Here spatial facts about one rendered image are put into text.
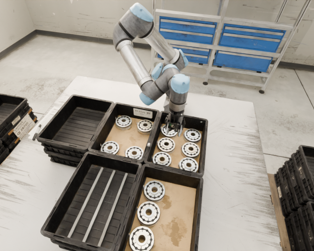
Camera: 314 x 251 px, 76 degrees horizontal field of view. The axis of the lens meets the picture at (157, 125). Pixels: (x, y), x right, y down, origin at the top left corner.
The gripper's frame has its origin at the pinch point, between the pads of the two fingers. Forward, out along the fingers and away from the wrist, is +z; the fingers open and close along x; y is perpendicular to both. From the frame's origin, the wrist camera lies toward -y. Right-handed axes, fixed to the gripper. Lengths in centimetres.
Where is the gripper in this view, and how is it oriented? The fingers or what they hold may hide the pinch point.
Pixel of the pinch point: (173, 132)
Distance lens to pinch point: 108.8
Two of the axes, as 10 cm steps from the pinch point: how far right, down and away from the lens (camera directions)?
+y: -2.5, 7.0, -6.7
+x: 9.7, 2.1, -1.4
